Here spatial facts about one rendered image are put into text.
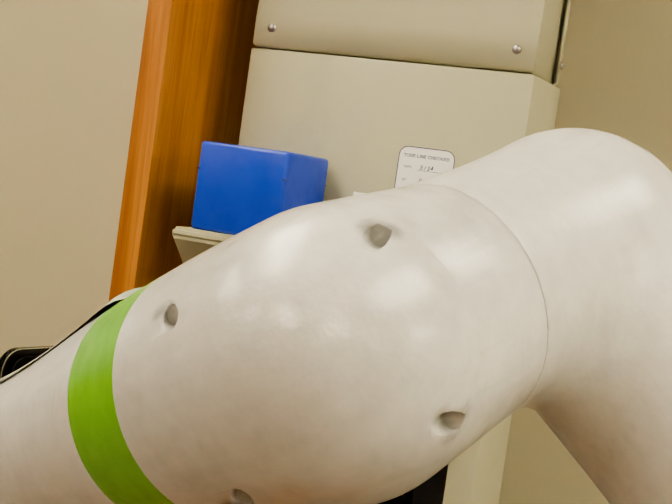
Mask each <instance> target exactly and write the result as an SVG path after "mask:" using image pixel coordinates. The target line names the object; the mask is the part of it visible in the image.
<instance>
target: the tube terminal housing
mask: <svg viewBox="0 0 672 504"><path fill-rule="evenodd" d="M559 95H560V89H559V88H557V87H555V86H553V85H552V84H550V83H548V82H546V81H544V80H542V79H541V78H539V77H537V76H535V75H533V74H522V73H512V72H502V71H491V70H481V69H471V68H460V67H450V66H439V65H429V64H419V63H408V62H398V61H387V60H377V59H367V58H356V57H346V56H336V55H325V54H315V53H304V52H294V51H284V50H273V49H263V48H252V49H251V56H250V63H249V71H248V78H247V85H246V93H245V100H244V107H243V115H242V122H241V129H240V136H239V144H238V145H241V146H249V147H257V148H264V149H272V150H279V151H287V152H292V153H298V154H303V155H308V156H314V157H319V158H324V159H327V160H328V170H327V178H326V185H327V186H325V192H324V199H323V201H329V200H334V199H339V198H345V197H350V196H353V193H354V192H359V193H371V192H376V191H382V190H387V189H392V188H394V183H395V176H396V169H397V162H398V155H399V148H400V144H401V145H409V146H417V147H425V148H433V149H441V150H449V151H457V152H456V159H455V166H454V169H455V168H458V167H460V166H463V165H465V164H467V163H470V162H472V161H475V160H477V159H479V158H481V157H484V156H486V155H488V154H490V153H492V152H495V151H497V150H499V149H501V148H503V147H505V146H506V145H508V144H510V143H512V142H514V141H516V140H519V139H521V138H523V137H526V136H529V135H532V134H535V133H538V132H543V131H548V130H554V129H555V122H556V115H557V109H558V102H559ZM511 417H512V414H510V415H509V416H508V417H507V418H505V419H504V420H503V421H502V422H500V423H499V424H498V425H497V426H495V427H494V428H493V429H492V430H490V431H489V432H488V433H486V434H485V435H484V436H483V437H481V438H480V439H479V440H478V441H476V442H475V443H474V444H473V445H471V446H470V447H469V448H468V449H466V450H465V451H464V452H462V453H461V454H460V455H459V456H457V457H456V458H455V459H454V460H452V461H451V462H450V463H449V464H448V470H447V477H446V483H445V490H444V497H443V504H498V503H499V497H500V490H501V483H502V477H503V470H504V463H505V457H506V450H507V443H508V437H509V430H510V423H511Z"/></svg>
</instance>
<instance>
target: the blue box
mask: <svg viewBox="0 0 672 504"><path fill-rule="evenodd" d="M198 168H199V170H198V177H197V185H196V192H195V199H194V207H193V214H192V222H191V226H192V228H194V229H199V230H205V231H211V232H217V233H223V234H229V235H236V234H238V233H240V232H242V231H244V230H246V229H248V228H250V227H252V226H254V225H256V224H258V223H260V222H262V221H264V220H266V219H268V218H270V217H272V216H274V215H276V214H279V213H281V212H283V211H286V210H289V209H292V208H296V207H299V206H303V205H307V204H313V203H318V202H323V199H324V192H325V186H327V185H326V178H327V170H328V160H327V159H324V158H319V157H314V156H308V155H303V154H298V153H292V152H287V151H279V150H272V149H264V148H257V147H249V146H241V145H234V144H226V143H219V142H211V141H204V142H203V143H202V148H201V155H200V163H199V167H198Z"/></svg>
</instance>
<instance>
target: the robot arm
mask: <svg viewBox="0 0 672 504"><path fill-rule="evenodd" d="M520 408H530V409H533V410H535V411H536V412H537V413H538V415H539V416H540V417H541V418H542V419H543V421H544V422H545V423H546V424H547V425H548V427H549V428H550V429H551V430H552V432H553V433H554V434H555V435H556V436H557V438H558V439H559V440H560V441H561V443H562V444H563V445H564V446H565V448H566V449H567V450H568V451H569V453H570V454H571V455H572V456H573V458H574V459H575V460H576V461H577V463H578V464H579V465H580V466H581V468H582V469H583V470H584V471H585V473H586V474H587V475H588V476H589V478H590V479H591V480H592V482H593V483H594V484H595V485H596V487H597V488H598V489H599V491H600V492H601V493H602V494H603V496H604V497H605V498H606V500H607V501H608V502H609V503H610V504H672V172H671V171H670V170H669V169H668V168H667V167H666V166H665V165H664V164H663V163H662V162H661V161H660V160H659V159H657V158H656V157H655V156H654V155H652V154H651V153H650V152H648V151H647V150H645V149H644V148H641V147H640V146H638V145H636V144H634V143H632V142H630V141H628V140H627V139H625V138H622V137H620V136H617V135H614V134H611V133H607V132H603V131H599V130H593V129H584V128H562V129H554V130H548V131H543V132H538V133H535V134H532V135H529V136H526V137H523V138H521V139H519V140H516V141H514V142H512V143H510V144H508V145H506V146H505V147H503V148H501V149H499V150H497V151H495V152H492V153H490V154H488V155H486V156H484V157H481V158H479V159H477V160H475V161H472V162H470V163H467V164H465V165H463V166H460V167H458V168H455V169H452V170H450V171H447V172H444V173H442V174H439V175H436V176H433V177H430V178H427V179H424V180H421V181H418V182H416V183H413V184H410V185H407V186H403V187H398V188H392V189H387V190H382V191H376V192H371V193H366V194H361V195H355V196H350V197H345V198H339V199H334V200H329V201H323V202H318V203H313V204H307V205H303V206H299V207H296V208H292V209H289V210H286V211H283V212H281V213H279V214H276V215H274V216H272V217H270V218H268V219H266V220H264V221H262V222H260V223H258V224H256V225H254V226H252V227H250V228H248V229H246V230H244V231H242V232H240V233H238V234H236V235H234V236H232V237H230V238H229V239H227V240H225V241H223V242H221V243H219V244H217V245H215V246H214V247H212V248H210V249H208V250H206V251H204V252H203V253H201V254H199V255H197V256H195V257H194V258H192V259H190V260H188V261H187V262H185V263H183V264H181V265H180V266H178V267H176V268H174V269H173V270H171V271H169V272H168V273H166V274H164V275H163V276H161V277H159V278H158V279H156V280H154V281H153V282H151V283H149V284H148V285H146V286H144V287H140V288H134V289H132V290H129V291H126V292H123V293H122V294H120V295H118V296H116V297H115V298H113V299H112V300H111V301H110V302H108V303H107V304H106V305H105V306H104V307H102V308H101V309H100V310H99V311H98V312H97V313H96V314H94V315H93V316H92V317H91V318H90V319H89V320H87V321H86V322H85V323H84V324H82V325H81V326H80V327H79V328H77V329H76V330H75V331H74V332H72V333H71V334H70V335H68V336H67V337H66V338H64V339H63V340H62V341H60V342H59V343H57V344H56V345H55V346H53V347H52V348H50V349H49V350H47V351H46V352H45V353H43V354H42V355H40V356H39V357H37V358H35V359H34V360H32V361H31V362H29V363H28V364H26V365H24V366H23V367H21V368H19V369H18V370H16V371H14V372H12V373H10V374H9V375H7V376H5V377H3V378H1V379H0V504H378V503H382V502H385V501H388V500H391V499H393V498H396V497H398V496H400V495H403V494H405V493H407V492H409V491H410V490H412V489H414V488H416V487H418V486H419V485H421V484H422V483H424V482H425V481H426V480H428V479H429V478H431V477H432V476H433V475H435V474H436V473H437V472H438V471H440V470H441V469H442V468H443V467H445V466H446V465H447V464H449V463H450V462H451V461H452V460H454V459H455V458H456V457H457V456H459V455H460V454H461V453H462V452H464V451H465V450H466V449H468V448H469V447H470V446H471V445H473V444H474V443H475V442H476V441H478V440H479V439H480V438H481V437H483V436H484V435H485V434H486V433H488V432H489V431H490V430H492V429H493V428H494V427H495V426H497V425H498V424H499V423H500V422H502V421H503V420H504V419H505V418H507V417H508V416H509V415H510V414H512V413H514V412H515V411H517V410H519V409H520Z"/></svg>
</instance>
